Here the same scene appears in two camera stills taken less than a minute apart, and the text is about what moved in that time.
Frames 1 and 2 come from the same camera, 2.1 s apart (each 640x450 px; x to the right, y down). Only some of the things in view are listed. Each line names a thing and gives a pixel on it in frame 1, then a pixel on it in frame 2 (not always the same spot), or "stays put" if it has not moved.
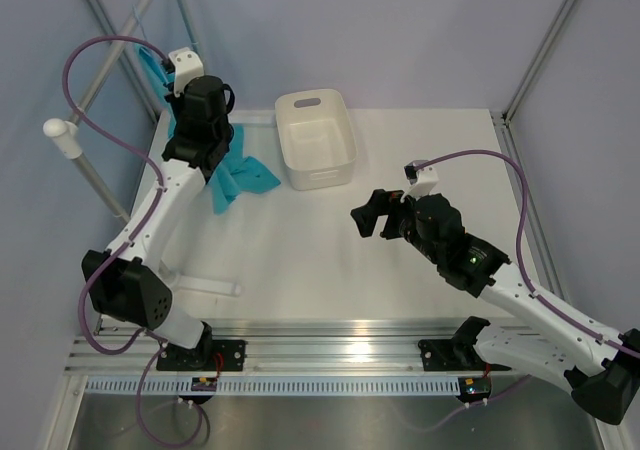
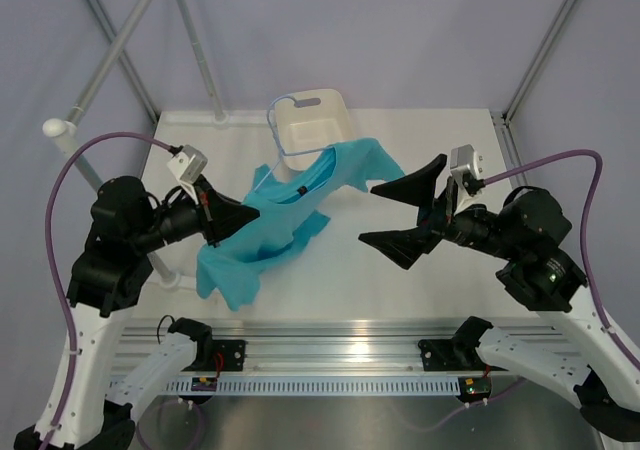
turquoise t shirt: x=239 y=173 → x=234 y=267
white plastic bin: x=316 y=139 stays put
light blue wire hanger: x=147 y=56 → x=283 y=154
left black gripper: x=176 y=103 → x=218 y=214
